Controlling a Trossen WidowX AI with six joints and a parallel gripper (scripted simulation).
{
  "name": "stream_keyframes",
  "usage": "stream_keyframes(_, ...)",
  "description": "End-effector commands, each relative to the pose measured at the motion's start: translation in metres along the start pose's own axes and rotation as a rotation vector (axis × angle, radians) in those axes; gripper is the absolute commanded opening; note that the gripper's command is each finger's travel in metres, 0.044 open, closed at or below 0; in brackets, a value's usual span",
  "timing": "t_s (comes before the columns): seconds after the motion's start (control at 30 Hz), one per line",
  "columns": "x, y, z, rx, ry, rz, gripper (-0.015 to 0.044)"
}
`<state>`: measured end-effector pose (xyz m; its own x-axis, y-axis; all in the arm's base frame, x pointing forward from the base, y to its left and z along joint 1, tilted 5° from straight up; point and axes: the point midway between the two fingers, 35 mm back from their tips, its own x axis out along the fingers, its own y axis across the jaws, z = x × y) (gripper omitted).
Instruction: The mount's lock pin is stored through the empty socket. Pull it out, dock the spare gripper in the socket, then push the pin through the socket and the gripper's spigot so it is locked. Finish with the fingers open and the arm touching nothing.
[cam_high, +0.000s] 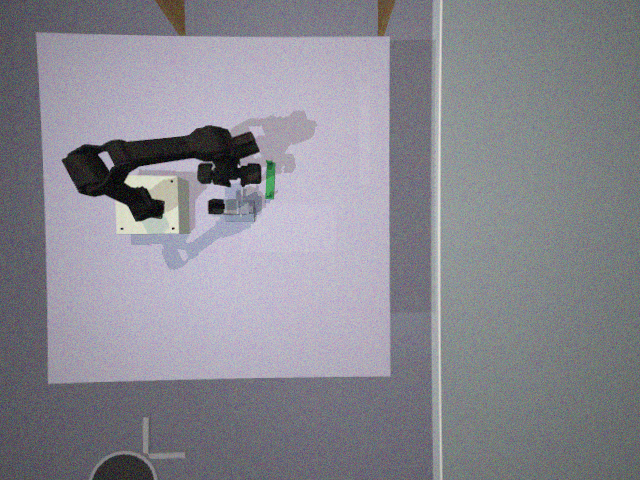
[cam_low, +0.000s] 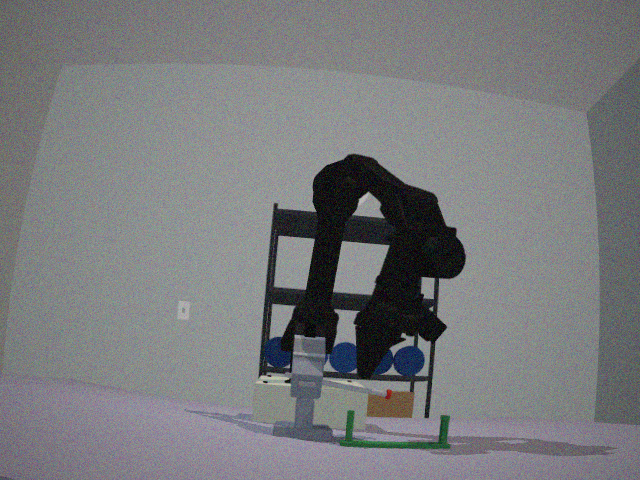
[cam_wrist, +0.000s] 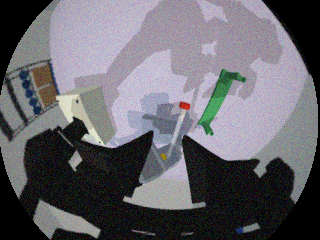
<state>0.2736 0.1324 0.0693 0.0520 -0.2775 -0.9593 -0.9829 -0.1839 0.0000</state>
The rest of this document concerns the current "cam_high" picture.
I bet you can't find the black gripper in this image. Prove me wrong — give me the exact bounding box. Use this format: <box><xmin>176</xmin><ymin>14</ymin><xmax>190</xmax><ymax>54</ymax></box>
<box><xmin>197</xmin><ymin>160</ymin><xmax>262</xmax><ymax>188</ymax></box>

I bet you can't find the green u-shaped bracket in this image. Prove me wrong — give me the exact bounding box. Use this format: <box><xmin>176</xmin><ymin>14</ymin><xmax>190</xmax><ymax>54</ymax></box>
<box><xmin>265</xmin><ymin>160</ymin><xmax>276</xmax><ymax>199</ymax></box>

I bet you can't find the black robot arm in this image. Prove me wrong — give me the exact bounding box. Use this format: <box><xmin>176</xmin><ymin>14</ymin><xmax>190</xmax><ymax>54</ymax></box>
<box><xmin>62</xmin><ymin>125</ymin><xmax>260</xmax><ymax>222</ymax></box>

